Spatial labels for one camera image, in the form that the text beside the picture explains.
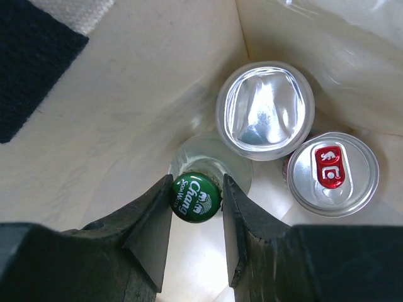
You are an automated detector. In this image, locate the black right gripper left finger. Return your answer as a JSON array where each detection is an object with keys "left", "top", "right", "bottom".
[{"left": 1, "top": 175, "right": 173, "bottom": 301}]

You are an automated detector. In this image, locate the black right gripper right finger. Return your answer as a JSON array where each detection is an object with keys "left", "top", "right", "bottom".
[{"left": 223, "top": 175, "right": 402, "bottom": 301}]

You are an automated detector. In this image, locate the red tab drink can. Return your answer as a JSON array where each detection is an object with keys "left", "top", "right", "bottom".
[{"left": 283, "top": 131, "right": 380, "bottom": 218}]

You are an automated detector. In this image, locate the green cap clear bottle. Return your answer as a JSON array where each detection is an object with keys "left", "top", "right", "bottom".
[{"left": 169, "top": 133, "right": 253, "bottom": 223}]

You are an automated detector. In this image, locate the beige canvas tote bag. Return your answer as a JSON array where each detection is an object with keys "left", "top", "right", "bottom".
[{"left": 1, "top": 1, "right": 402, "bottom": 301}]

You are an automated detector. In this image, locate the silver top drink can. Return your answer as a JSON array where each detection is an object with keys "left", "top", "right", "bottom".
[{"left": 215, "top": 61, "right": 315, "bottom": 162}]

